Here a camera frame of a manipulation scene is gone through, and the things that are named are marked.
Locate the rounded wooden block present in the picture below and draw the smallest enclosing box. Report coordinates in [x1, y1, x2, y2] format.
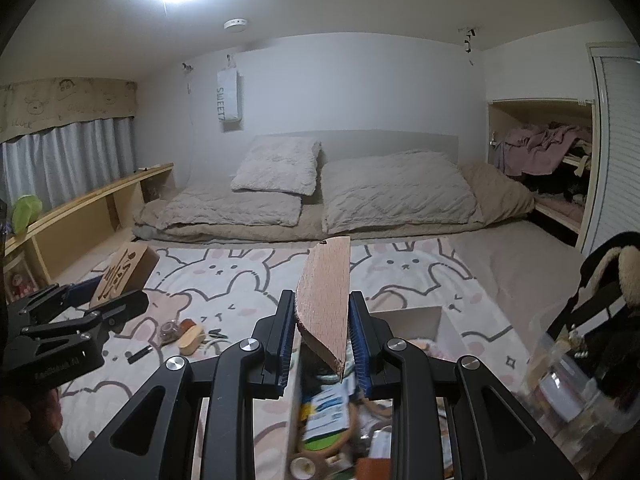
[178, 324, 205, 356]

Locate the blue white packet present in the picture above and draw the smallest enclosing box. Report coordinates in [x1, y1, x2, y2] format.
[300, 382, 356, 452]

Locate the ceiling smoke detector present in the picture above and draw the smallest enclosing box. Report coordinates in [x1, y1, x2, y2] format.
[224, 18, 248, 32]

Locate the dark green clip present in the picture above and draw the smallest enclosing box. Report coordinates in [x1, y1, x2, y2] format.
[208, 328, 227, 339]

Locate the wooden side shelf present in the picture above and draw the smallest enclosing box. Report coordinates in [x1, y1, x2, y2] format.
[4, 164, 174, 287]

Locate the carved wooden plaque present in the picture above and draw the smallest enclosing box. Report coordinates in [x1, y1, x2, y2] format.
[90, 242, 160, 309]

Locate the white louvered door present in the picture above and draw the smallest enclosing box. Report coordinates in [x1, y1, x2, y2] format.
[579, 46, 639, 255]

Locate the pink clothes pile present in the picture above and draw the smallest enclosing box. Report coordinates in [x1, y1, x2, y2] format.
[494, 125, 592, 178]

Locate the clear plastic storage bin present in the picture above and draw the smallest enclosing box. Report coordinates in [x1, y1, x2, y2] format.
[521, 335, 639, 478]

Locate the small square beige pillow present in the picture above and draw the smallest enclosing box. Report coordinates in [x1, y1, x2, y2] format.
[231, 136, 321, 196]

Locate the black lighter stick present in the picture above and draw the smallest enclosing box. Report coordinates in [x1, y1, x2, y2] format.
[127, 344, 154, 365]

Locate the tape roll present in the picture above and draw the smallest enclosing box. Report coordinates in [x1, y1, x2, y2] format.
[288, 453, 328, 480]

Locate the brown folded blanket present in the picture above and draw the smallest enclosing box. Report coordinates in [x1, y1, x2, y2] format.
[132, 152, 535, 243]

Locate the wall hanging sweet pouch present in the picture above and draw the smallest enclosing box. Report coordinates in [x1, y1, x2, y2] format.
[216, 54, 243, 131]

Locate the cartoon bear bedsheet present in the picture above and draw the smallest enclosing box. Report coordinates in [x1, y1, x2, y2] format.
[61, 237, 528, 460]

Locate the green plush toy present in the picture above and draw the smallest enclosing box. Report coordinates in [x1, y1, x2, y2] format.
[11, 194, 43, 235]

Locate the left flat beige pillow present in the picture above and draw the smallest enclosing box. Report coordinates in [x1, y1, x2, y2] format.
[134, 183, 303, 230]

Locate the wall closet niche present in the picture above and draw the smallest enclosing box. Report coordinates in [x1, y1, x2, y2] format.
[488, 98, 599, 248]

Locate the right large beige pillow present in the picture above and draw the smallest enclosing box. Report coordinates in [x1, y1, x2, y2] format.
[320, 151, 484, 234]

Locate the grey curtain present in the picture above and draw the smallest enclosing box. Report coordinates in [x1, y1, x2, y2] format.
[1, 117, 136, 210]

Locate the semicircular wooden piece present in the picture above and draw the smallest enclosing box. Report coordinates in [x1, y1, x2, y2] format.
[295, 236, 350, 379]

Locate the white shoe box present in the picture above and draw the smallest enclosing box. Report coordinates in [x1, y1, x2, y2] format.
[285, 307, 463, 479]

